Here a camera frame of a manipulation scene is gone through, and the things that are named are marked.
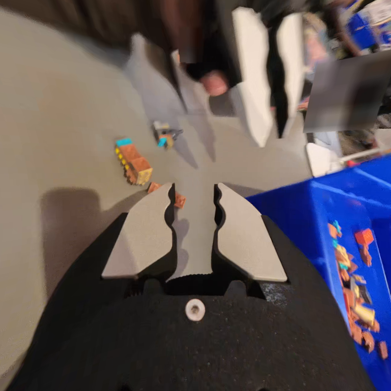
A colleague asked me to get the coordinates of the pile of loose toy bricks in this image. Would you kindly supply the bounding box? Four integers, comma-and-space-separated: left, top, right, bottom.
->
327, 220, 390, 361

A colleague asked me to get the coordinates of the blue plastic bin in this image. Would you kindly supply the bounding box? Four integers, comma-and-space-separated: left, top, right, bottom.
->
246, 154, 391, 391

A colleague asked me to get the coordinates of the orange yellow brick train model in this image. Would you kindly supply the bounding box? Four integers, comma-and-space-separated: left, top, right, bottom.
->
114, 138, 153, 186

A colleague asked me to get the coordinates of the person's left hand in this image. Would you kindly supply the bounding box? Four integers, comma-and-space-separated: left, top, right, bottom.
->
199, 70, 230, 97

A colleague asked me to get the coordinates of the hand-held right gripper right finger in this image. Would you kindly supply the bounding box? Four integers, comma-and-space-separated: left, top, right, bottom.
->
212, 183, 288, 283

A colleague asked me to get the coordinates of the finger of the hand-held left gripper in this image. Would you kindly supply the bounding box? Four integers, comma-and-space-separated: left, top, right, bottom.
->
269, 12, 305, 139
231, 7, 275, 148

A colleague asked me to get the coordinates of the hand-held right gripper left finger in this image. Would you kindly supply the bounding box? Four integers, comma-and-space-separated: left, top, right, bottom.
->
101, 183, 178, 280

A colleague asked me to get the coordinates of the small grey brick model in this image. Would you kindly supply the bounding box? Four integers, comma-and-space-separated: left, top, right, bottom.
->
153, 121, 184, 150

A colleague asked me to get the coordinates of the person's left forearm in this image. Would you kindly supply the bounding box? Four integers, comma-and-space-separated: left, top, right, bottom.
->
18, 0, 184, 52

